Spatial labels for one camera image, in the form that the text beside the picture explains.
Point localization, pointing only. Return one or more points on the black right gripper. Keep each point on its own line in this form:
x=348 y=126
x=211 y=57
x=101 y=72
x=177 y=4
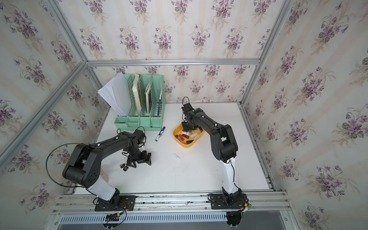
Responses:
x=185 y=128

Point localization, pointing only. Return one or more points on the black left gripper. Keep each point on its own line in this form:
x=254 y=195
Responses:
x=143 y=159

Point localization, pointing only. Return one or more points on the yellow plastic storage box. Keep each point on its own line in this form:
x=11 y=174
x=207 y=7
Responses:
x=178 y=130

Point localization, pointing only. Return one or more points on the small black usb pair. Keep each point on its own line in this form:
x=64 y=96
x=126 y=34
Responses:
x=124 y=167

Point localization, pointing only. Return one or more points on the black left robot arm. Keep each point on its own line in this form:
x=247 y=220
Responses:
x=84 y=165

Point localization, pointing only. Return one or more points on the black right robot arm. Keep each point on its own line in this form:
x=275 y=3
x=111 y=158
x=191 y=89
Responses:
x=223 y=145

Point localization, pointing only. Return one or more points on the blue white marker pen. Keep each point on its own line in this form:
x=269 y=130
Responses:
x=160 y=134

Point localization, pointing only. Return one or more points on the dark pen in organizer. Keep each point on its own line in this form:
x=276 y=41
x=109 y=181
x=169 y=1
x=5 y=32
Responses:
x=159 y=103

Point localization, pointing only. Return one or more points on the pink pen cup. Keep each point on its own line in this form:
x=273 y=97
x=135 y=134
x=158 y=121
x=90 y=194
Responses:
x=104 y=175

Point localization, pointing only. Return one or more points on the beige notebook in organizer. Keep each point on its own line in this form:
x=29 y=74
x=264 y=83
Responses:
x=148 y=98

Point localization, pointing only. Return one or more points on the green desk file organizer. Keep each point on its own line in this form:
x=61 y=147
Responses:
x=150 y=122

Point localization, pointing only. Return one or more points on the white book in organizer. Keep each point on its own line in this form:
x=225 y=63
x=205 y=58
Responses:
x=136 y=93

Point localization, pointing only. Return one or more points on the white paper stack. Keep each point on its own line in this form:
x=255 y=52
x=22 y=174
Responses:
x=116 y=94

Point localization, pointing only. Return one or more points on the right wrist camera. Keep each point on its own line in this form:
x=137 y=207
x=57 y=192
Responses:
x=186 y=108

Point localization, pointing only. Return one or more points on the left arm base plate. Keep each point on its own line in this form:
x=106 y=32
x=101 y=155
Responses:
x=116 y=204

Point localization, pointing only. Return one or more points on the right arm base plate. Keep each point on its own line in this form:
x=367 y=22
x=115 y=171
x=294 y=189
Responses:
x=236 y=201

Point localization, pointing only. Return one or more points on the aluminium front rail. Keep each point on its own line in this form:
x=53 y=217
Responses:
x=174 y=202

